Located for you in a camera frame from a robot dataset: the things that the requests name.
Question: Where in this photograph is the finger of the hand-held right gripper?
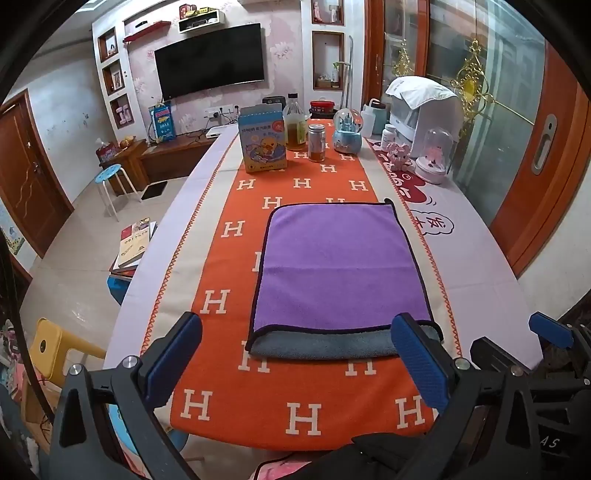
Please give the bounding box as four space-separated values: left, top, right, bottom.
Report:
529 312 587 365
471 337 536 374

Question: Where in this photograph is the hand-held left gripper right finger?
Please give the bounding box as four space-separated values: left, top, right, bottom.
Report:
392 313 557 480

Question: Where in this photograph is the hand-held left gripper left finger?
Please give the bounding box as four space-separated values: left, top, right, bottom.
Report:
48 311 204 480

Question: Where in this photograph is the purple grey microfibre towel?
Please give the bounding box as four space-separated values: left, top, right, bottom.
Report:
245 199 445 361

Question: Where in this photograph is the orange letter-pattern table runner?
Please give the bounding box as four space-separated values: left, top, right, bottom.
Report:
168 117 462 450

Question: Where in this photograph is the pale printed tablecloth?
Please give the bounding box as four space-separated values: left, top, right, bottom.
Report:
104 120 544 370

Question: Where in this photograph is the paperback book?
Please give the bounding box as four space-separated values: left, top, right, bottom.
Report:
115 222 155 269

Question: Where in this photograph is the yellow plastic stool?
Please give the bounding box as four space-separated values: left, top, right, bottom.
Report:
34 318 107 388

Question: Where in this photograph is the cardboard box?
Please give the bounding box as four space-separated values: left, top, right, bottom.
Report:
21 378 58 455

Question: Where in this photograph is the wooden glass sliding door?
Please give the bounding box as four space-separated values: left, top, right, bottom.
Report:
365 0 591 278

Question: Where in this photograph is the blue round stool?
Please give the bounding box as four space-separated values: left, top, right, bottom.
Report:
95 165 141 217

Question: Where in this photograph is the wooden television cabinet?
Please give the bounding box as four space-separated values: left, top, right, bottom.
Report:
99 131 218 192

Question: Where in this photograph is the glass dome ornament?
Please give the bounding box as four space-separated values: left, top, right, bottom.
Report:
414 128 453 184

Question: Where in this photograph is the pink toy figure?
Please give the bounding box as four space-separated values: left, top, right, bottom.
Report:
385 142 411 169

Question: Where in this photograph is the red tissue pack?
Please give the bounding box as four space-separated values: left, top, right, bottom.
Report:
95 138 120 163

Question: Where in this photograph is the brown wooden door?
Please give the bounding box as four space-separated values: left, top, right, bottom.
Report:
0 90 75 259

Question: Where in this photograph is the blue duck-print carton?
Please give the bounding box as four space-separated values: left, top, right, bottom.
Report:
238 104 288 174

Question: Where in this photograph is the blue printed box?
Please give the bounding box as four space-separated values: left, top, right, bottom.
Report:
148 104 177 143

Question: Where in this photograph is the white water dispenser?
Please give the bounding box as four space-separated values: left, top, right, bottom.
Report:
385 76 465 160

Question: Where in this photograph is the blue snow globe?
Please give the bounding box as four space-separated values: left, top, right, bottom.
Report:
332 108 365 154

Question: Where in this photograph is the metal-lid glass jar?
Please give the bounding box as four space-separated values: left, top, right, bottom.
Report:
308 124 327 163

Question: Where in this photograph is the white plastic jug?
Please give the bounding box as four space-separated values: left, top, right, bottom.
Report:
362 98 387 138

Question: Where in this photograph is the large gold door ornament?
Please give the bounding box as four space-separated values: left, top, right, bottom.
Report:
450 39 495 118

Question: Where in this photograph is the glass oil bottle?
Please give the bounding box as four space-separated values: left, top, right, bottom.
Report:
283 93 309 151

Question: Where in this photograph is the white cloth cover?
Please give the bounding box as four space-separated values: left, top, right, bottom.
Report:
385 76 458 112

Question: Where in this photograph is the red cooking pot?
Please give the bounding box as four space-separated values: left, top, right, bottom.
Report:
309 99 336 121

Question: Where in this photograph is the white mop pole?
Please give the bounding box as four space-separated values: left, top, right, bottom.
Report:
338 34 356 109

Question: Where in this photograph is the small gold door ornament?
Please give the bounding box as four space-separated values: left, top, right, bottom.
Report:
392 41 415 79

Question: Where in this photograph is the silver door handle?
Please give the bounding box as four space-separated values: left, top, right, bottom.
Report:
531 114 557 175

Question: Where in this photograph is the black wall television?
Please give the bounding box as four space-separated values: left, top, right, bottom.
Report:
154 22 267 100

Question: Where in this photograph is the red wall shelf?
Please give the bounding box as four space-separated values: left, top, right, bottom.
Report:
122 21 171 43

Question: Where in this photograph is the white wall shelf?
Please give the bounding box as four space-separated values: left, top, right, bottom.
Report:
178 10 225 34

